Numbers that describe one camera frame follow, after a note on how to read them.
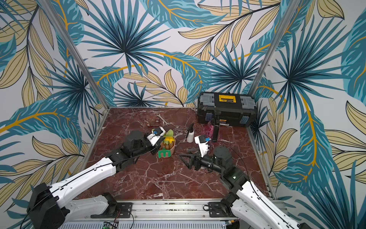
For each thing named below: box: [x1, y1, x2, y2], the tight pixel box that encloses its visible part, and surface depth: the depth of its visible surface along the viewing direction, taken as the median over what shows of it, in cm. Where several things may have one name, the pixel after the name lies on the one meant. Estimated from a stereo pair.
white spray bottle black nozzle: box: [185, 123, 195, 144], surface depth 94 cm
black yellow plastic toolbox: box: [197, 92, 258, 128], surface depth 102 cm
